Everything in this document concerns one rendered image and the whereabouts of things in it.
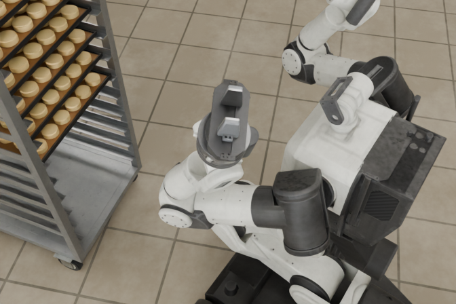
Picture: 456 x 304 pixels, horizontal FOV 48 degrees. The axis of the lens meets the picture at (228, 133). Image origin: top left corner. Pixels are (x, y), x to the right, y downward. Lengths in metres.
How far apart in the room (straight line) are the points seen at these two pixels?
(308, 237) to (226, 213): 0.18
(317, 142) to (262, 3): 2.19
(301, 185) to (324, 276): 0.72
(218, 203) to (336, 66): 0.52
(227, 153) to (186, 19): 2.41
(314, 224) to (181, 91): 1.72
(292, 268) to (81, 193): 0.93
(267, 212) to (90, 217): 1.15
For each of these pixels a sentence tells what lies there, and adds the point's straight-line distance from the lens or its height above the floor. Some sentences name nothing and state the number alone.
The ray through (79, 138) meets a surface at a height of 0.23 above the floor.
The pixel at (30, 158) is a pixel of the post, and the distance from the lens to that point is 1.50.
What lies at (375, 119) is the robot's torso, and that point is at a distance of 1.20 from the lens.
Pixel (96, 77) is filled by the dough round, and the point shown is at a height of 0.70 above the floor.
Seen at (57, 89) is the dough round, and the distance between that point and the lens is 1.64.
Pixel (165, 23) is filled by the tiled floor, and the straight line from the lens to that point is 3.10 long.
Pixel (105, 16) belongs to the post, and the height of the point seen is 0.92.
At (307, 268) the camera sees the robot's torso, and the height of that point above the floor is 0.35.
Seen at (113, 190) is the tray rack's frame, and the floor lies 0.15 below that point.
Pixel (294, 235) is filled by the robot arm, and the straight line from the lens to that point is 1.05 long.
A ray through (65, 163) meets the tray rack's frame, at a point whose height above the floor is 0.15.
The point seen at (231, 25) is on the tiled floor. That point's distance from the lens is 3.06.
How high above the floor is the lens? 1.88
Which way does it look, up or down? 50 degrees down
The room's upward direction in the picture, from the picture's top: straight up
